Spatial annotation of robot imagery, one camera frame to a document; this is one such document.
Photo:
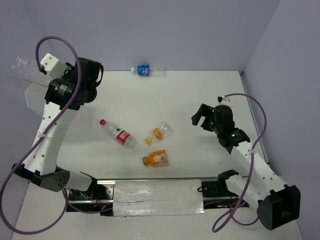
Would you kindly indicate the clear bottle blue label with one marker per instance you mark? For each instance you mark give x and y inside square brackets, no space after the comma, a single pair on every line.
[146,70]

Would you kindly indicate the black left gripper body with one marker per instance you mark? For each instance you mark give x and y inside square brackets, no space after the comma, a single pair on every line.
[70,69]

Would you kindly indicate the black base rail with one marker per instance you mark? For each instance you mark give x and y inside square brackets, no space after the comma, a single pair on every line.
[214,196]

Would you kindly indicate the clear bottle red cap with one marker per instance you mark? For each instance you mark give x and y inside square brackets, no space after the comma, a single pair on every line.
[118,134]

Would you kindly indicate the white foil cover sheet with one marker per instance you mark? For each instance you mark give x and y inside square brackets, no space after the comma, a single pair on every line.
[157,198]

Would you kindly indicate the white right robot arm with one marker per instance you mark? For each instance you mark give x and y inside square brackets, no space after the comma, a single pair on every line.
[275,202]

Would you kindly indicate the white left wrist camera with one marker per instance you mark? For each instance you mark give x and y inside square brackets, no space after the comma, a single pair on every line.
[53,67]

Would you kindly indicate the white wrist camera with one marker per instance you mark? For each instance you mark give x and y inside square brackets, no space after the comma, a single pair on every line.
[221,99]
[53,67]

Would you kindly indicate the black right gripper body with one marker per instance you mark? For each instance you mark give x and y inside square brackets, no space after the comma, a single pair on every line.
[211,125]

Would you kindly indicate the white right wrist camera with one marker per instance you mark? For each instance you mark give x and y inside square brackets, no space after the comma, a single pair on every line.
[221,99]

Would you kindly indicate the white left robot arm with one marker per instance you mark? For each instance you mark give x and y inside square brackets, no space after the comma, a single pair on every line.
[71,87]

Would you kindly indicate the translucent white bin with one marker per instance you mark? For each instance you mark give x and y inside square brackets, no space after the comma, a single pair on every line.
[35,97]

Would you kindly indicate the clear bottle yellow cap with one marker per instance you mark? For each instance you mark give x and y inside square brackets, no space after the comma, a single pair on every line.
[157,134]

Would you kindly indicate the clear bottle white label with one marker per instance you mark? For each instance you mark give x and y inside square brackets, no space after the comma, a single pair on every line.
[27,70]

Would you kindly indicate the orange juice bottle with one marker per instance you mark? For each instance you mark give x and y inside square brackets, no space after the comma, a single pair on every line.
[156,159]

